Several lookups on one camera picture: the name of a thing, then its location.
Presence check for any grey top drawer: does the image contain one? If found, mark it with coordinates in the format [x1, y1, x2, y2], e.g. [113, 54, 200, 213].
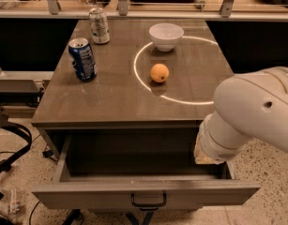
[33, 136, 260, 212]

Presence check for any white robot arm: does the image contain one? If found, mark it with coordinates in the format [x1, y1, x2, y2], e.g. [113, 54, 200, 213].
[193, 67, 288, 164]

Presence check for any grey drawer cabinet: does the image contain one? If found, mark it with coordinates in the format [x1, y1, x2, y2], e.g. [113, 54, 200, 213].
[30, 18, 245, 225]

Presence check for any orange fruit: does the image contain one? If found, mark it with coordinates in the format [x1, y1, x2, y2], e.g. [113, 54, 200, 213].
[150, 64, 170, 83]

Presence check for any white ceramic bowl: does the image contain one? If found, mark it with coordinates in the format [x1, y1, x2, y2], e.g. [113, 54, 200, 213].
[149, 22, 184, 52]

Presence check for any blue soda can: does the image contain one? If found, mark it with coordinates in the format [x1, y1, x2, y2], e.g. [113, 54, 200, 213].
[68, 37, 97, 82]

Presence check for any white green soda can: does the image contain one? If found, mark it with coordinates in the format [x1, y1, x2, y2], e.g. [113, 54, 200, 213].
[89, 7, 110, 44]

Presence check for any clear plastic bottle on floor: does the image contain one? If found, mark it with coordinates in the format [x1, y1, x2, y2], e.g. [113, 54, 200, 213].
[8, 188, 21, 216]

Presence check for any black cable on floor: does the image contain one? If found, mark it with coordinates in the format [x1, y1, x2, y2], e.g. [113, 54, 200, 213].
[28, 200, 84, 225]

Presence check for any black strap on left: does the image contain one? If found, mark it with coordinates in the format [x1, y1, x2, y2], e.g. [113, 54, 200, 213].
[0, 112, 33, 180]

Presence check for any metal railing frame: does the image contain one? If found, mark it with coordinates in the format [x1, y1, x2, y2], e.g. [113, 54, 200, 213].
[0, 0, 288, 22]

